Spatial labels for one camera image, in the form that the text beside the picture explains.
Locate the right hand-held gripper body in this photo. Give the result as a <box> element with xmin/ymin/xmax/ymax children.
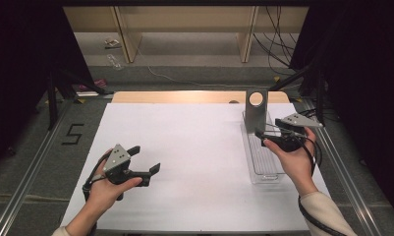
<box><xmin>268</xmin><ymin>112</ymin><xmax>324</xmax><ymax>153</ymax></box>

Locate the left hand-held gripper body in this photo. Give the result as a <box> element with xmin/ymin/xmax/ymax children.
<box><xmin>102</xmin><ymin>144</ymin><xmax>143</xmax><ymax>187</ymax></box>

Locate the grey translucent phone case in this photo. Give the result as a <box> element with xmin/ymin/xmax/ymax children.
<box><xmin>244</xmin><ymin>88</ymin><xmax>270</xmax><ymax>135</ymax></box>

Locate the clear plastic tray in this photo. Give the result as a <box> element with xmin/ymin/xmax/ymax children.
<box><xmin>241</xmin><ymin>109</ymin><xmax>289</xmax><ymax>185</ymax></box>

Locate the person's left hand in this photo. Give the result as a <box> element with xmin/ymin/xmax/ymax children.
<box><xmin>85</xmin><ymin>147</ymin><xmax>143</xmax><ymax>214</ymax></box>

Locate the person's right hand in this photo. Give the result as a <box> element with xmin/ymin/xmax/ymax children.
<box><xmin>262</xmin><ymin>127</ymin><xmax>319</xmax><ymax>199</ymax></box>

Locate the black metal stand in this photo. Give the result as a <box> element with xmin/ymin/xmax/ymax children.
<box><xmin>46</xmin><ymin>68</ymin><xmax>114</xmax><ymax>132</ymax></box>
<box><xmin>268</xmin><ymin>64</ymin><xmax>327</xmax><ymax>128</ymax></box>

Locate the white sheet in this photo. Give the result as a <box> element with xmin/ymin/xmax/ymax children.
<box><xmin>59</xmin><ymin>102</ymin><xmax>331</xmax><ymax>233</ymax></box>

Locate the wooden table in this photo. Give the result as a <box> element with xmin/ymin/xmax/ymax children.
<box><xmin>111</xmin><ymin>90</ymin><xmax>291</xmax><ymax>105</ymax></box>

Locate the pink object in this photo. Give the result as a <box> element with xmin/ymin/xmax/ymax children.
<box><xmin>78</xmin><ymin>78</ymin><xmax>108</xmax><ymax>92</ymax></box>

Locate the black curtain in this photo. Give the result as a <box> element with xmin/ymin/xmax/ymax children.
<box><xmin>0</xmin><ymin>0</ymin><xmax>94</xmax><ymax>173</ymax></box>
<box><xmin>288</xmin><ymin>0</ymin><xmax>394</xmax><ymax>215</ymax></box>

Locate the clear plastic piece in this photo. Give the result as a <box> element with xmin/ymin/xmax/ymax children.
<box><xmin>106</xmin><ymin>53</ymin><xmax>124</xmax><ymax>72</ymax></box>

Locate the small crumpled scrap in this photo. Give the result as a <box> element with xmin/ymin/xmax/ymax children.
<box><xmin>103</xmin><ymin>37</ymin><xmax>123</xmax><ymax>50</ymax></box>

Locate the pale wooden shelf unit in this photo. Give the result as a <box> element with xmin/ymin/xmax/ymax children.
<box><xmin>63</xmin><ymin>6</ymin><xmax>310</xmax><ymax>64</ymax></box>

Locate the left hand-held gripper cable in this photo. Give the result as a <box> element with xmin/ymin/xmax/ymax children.
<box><xmin>82</xmin><ymin>152</ymin><xmax>108</xmax><ymax>202</ymax></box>

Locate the hand-held gripper cable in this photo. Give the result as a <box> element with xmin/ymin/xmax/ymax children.
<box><xmin>82</xmin><ymin>152</ymin><xmax>108</xmax><ymax>202</ymax></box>
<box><xmin>296</xmin><ymin>129</ymin><xmax>350</xmax><ymax>236</ymax></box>

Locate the metal floor rail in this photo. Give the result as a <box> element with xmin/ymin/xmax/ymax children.
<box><xmin>0</xmin><ymin>97</ymin><xmax>75</xmax><ymax>236</ymax></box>
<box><xmin>302</xmin><ymin>97</ymin><xmax>384</xmax><ymax>236</ymax></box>

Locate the black cable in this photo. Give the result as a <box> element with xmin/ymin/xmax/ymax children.
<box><xmin>264</xmin><ymin>6</ymin><xmax>296</xmax><ymax>77</ymax></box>
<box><xmin>253</xmin><ymin>31</ymin><xmax>294</xmax><ymax>68</ymax></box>

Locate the right hand-held gripper cable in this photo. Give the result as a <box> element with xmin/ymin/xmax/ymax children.
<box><xmin>296</xmin><ymin>129</ymin><xmax>350</xmax><ymax>236</ymax></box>

